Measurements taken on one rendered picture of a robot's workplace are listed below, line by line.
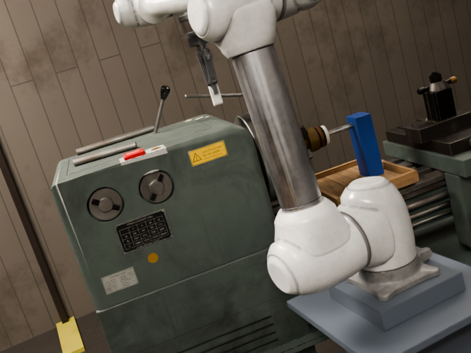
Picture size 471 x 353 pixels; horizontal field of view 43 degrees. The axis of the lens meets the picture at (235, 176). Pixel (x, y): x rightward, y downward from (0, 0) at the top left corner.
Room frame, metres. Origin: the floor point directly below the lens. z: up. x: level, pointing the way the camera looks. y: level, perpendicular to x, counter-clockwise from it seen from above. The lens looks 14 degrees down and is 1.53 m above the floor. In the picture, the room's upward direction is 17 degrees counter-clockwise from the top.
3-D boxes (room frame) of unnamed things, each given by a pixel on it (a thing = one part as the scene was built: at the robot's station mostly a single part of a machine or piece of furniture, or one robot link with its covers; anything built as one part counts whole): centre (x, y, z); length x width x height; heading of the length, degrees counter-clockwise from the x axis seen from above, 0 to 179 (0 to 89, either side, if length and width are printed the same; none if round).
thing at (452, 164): (2.06, -0.80, 0.89); 0.53 x 0.30 x 0.06; 11
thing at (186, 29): (1.94, -0.01, 1.56); 0.09 x 0.09 x 0.06
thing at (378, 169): (2.04, -0.48, 1.00); 0.08 x 0.06 x 0.23; 11
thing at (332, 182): (2.03, -0.41, 0.88); 0.36 x 0.30 x 0.04; 11
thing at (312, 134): (2.00, -0.29, 1.08); 0.09 x 0.09 x 0.09; 11
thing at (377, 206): (1.40, -0.30, 0.97); 0.18 x 0.16 x 0.22; 116
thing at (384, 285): (1.41, -0.33, 0.83); 0.22 x 0.18 x 0.06; 108
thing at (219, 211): (1.88, 0.25, 1.06); 0.59 x 0.48 x 0.39; 101
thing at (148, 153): (1.68, 0.24, 1.23); 0.13 x 0.08 x 0.06; 101
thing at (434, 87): (2.01, -0.76, 1.13); 0.08 x 0.08 x 0.03
